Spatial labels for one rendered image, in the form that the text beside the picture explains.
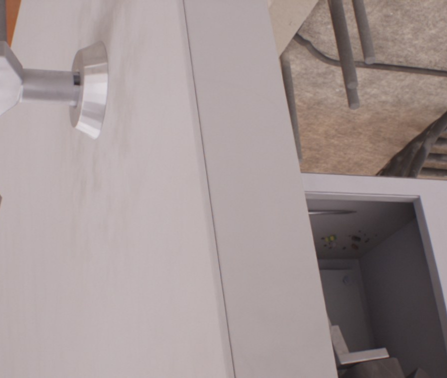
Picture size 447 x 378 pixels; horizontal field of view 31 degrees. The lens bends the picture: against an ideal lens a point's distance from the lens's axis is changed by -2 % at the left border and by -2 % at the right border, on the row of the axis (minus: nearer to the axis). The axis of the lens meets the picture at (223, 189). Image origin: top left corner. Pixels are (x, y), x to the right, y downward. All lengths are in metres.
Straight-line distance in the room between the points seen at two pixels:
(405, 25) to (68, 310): 1.49
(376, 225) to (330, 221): 0.06
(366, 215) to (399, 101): 1.23
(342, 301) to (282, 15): 0.49
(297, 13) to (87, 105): 0.97
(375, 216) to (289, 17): 0.48
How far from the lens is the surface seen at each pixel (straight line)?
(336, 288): 0.85
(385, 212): 0.78
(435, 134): 1.79
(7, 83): 0.22
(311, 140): 2.09
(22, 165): 0.39
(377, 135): 2.14
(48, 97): 0.22
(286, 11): 1.18
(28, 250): 0.36
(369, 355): 0.62
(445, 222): 0.72
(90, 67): 0.22
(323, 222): 0.77
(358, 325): 0.85
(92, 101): 0.22
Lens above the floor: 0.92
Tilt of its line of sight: 24 degrees down
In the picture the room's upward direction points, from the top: 172 degrees clockwise
